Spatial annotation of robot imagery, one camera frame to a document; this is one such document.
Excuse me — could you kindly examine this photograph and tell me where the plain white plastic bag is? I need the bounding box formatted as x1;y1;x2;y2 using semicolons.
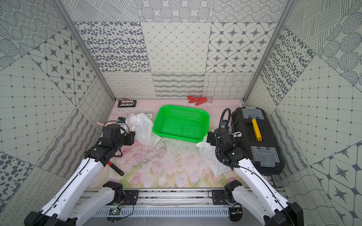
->
126;113;161;146

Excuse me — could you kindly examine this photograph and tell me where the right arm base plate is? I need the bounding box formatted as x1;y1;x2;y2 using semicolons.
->
207;189;248;205

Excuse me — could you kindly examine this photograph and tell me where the green plastic basket tray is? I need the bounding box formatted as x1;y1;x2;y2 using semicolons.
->
153;105;210;143

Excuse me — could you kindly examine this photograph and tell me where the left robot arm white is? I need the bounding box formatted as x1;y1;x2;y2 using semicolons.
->
24;117;135;226

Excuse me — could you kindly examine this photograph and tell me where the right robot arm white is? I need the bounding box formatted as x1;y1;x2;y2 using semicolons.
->
207;107;304;226

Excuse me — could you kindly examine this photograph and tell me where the black terminal strip block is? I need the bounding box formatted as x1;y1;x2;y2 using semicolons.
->
117;99;137;108

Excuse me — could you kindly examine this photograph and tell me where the black toolbox yellow handle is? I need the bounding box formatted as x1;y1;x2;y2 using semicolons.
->
231;107;285;176

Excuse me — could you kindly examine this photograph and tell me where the aluminium mounting rail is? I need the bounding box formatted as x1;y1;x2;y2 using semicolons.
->
56;187;292;210

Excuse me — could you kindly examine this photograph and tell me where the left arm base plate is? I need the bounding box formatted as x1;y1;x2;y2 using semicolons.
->
106;189;139;205

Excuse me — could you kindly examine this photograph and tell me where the red object at wall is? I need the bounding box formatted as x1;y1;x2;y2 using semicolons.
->
187;96;208;106

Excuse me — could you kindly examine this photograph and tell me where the red black pipe wrench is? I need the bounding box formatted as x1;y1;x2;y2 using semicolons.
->
107;161;124;176

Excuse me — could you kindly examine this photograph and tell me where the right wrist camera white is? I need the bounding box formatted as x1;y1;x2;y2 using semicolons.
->
220;120;229;131

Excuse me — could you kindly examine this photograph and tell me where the white lemon-print plastic bag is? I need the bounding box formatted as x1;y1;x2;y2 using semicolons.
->
196;135;231;177

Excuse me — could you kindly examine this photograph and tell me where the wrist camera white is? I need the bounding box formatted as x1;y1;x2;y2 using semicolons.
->
117;117;126;125
220;120;229;131

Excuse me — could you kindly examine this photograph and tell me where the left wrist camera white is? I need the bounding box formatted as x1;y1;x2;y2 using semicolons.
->
117;117;126;125

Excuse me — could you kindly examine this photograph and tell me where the floral pink table mat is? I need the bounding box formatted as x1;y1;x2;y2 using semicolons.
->
88;99;247;189

